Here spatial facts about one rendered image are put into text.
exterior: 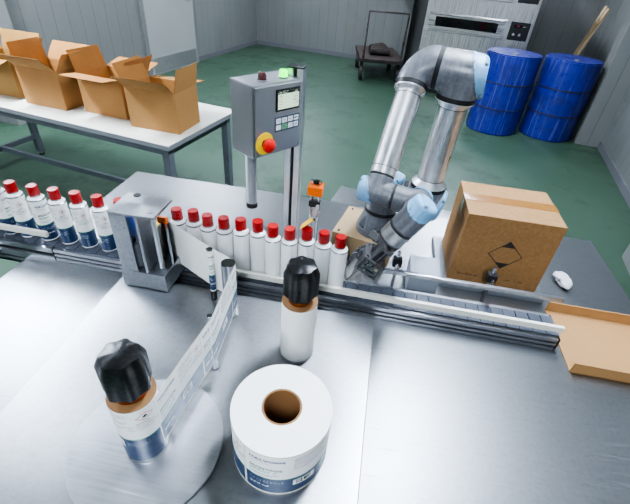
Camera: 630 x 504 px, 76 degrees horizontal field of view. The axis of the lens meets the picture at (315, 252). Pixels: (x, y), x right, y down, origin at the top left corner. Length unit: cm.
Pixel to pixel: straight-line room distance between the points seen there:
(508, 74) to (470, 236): 447
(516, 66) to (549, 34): 351
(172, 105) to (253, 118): 164
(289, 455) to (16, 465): 56
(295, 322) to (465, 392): 51
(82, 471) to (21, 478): 12
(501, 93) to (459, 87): 454
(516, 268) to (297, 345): 82
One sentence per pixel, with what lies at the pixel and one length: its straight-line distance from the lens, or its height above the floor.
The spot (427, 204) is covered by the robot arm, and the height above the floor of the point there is 124.
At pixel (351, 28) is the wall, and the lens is 955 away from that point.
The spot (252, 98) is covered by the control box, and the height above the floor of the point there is 145.
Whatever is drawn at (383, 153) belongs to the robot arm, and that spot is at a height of 129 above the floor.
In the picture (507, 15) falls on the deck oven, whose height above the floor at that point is 122.
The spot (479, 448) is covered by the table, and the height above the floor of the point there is 83.
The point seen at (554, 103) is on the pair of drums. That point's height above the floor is 47.
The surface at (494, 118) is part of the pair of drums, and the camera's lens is 589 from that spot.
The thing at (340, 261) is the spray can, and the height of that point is 101.
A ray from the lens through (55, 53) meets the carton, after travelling 362.
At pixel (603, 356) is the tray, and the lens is 152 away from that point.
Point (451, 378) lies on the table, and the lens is 122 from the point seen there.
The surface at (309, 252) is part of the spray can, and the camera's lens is 122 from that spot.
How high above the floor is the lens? 174
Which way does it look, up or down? 36 degrees down
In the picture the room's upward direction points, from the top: 5 degrees clockwise
